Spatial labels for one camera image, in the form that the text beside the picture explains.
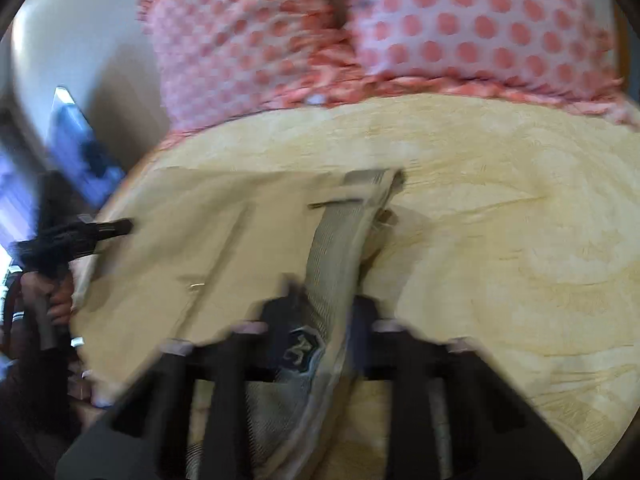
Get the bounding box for person's left hand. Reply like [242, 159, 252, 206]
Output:
[19, 272, 77, 333]

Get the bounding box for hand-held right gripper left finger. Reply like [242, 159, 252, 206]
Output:
[56, 280, 312, 480]

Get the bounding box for blue object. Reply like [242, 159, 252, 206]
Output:
[47, 86, 126, 208]

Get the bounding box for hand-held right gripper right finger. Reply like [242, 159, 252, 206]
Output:
[349, 294, 586, 480]

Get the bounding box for beige pants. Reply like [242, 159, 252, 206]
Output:
[70, 166, 408, 480]

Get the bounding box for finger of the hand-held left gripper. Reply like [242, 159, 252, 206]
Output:
[75, 217, 135, 242]

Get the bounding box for yellow patterned bed sheet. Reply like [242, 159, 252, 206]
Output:
[95, 95, 640, 480]

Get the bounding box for pink polka dot pillow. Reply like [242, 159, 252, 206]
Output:
[139, 0, 361, 133]
[345, 0, 640, 131]

